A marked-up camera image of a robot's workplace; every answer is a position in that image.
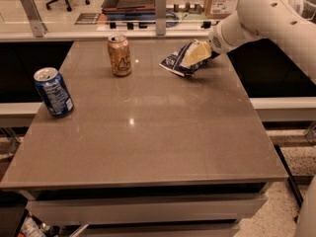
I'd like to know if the gold soda can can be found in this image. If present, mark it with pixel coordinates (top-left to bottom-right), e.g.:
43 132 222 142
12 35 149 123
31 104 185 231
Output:
108 34 131 76

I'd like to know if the metal glass post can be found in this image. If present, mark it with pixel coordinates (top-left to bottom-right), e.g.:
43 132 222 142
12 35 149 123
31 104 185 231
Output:
155 0 166 36
20 0 46 38

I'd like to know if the middle metal glass post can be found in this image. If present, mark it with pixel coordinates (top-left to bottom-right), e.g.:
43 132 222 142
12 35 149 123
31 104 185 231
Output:
155 0 166 36

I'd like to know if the left metal glass post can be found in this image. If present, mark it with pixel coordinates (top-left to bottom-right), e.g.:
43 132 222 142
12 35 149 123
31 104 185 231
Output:
20 0 46 38

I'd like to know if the blue chip bag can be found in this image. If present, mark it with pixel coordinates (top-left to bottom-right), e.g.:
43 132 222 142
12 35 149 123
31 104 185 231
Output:
160 39 214 77

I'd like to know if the black floor bar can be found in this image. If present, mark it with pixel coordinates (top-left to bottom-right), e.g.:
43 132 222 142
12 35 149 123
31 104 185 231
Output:
275 145 303 207

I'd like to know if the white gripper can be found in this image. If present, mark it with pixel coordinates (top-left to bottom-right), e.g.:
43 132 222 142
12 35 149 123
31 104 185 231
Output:
183 26 238 66

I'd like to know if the grey open tray box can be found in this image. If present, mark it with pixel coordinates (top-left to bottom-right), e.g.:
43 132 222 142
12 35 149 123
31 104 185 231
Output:
101 0 158 13

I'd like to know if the blue pepsi can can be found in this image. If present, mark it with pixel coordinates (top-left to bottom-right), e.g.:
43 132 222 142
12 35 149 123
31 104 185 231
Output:
34 67 74 118

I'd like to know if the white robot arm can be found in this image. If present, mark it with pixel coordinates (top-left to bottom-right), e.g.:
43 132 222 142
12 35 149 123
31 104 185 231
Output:
194 0 316 83

